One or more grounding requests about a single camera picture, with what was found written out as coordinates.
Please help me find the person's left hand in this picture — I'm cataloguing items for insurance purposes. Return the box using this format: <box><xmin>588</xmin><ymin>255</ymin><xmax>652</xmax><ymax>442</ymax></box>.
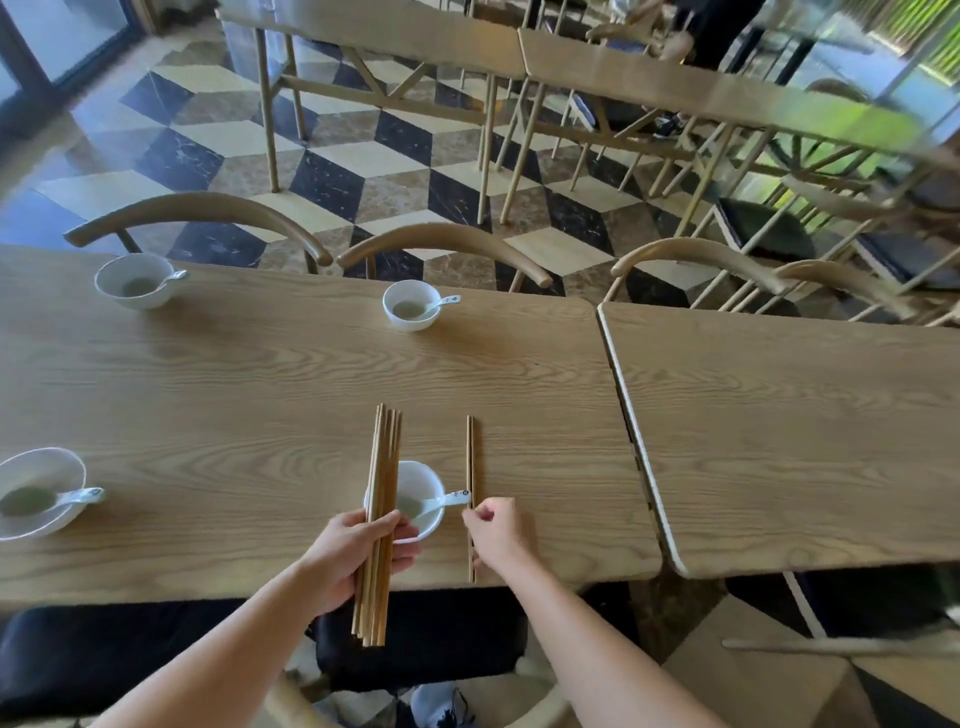
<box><xmin>298</xmin><ymin>508</ymin><xmax>423</xmax><ymax>618</ymax></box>

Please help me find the person's right hand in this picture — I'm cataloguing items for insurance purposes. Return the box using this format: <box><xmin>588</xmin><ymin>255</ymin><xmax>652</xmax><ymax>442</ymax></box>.
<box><xmin>461</xmin><ymin>497</ymin><xmax>538</xmax><ymax>575</ymax></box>

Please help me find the pale green ceramic spoon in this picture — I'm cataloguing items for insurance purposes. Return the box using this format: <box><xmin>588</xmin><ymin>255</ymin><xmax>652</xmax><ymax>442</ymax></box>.
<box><xmin>392</xmin><ymin>294</ymin><xmax>463</xmax><ymax>322</ymax></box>
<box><xmin>395</xmin><ymin>489</ymin><xmax>472</xmax><ymax>523</ymax></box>
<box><xmin>0</xmin><ymin>485</ymin><xmax>106</xmax><ymax>519</ymax></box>
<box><xmin>122</xmin><ymin>269</ymin><xmax>190</xmax><ymax>299</ymax></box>

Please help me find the white ceramic bowl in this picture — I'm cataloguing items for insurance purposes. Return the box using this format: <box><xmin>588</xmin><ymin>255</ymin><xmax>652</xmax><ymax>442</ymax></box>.
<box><xmin>363</xmin><ymin>460</ymin><xmax>448</xmax><ymax>545</ymax></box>
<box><xmin>94</xmin><ymin>252</ymin><xmax>178</xmax><ymax>312</ymax></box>
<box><xmin>0</xmin><ymin>447</ymin><xmax>89</xmax><ymax>543</ymax></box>
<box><xmin>382</xmin><ymin>279</ymin><xmax>444</xmax><ymax>333</ymax></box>

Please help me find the bundle of wooden chopsticks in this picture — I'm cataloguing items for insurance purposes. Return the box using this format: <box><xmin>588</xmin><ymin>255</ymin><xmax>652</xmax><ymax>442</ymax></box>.
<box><xmin>350</xmin><ymin>403</ymin><xmax>404</xmax><ymax>649</ymax></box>

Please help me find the person's right forearm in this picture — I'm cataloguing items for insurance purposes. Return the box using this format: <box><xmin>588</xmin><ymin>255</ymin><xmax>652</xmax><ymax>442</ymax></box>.
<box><xmin>491</xmin><ymin>551</ymin><xmax>729</xmax><ymax>728</ymax></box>

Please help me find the person's left forearm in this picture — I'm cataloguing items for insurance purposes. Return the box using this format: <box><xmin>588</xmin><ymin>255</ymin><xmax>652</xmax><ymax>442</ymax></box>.
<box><xmin>89</xmin><ymin>558</ymin><xmax>354</xmax><ymax>728</ymax></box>

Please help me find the black framed glass door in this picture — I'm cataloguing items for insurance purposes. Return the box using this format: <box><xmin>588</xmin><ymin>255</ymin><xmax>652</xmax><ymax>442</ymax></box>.
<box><xmin>0</xmin><ymin>0</ymin><xmax>144</xmax><ymax>144</ymax></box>

